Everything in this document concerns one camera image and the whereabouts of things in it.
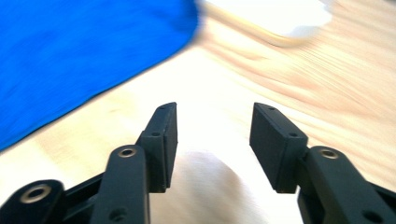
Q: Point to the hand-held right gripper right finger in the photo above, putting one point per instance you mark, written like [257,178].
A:
[280,146]

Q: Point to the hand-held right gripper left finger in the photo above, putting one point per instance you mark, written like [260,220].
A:
[157,146]

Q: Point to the blue cloth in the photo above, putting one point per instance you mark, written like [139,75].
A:
[77,53]

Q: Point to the white board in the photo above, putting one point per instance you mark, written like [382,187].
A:
[280,15]

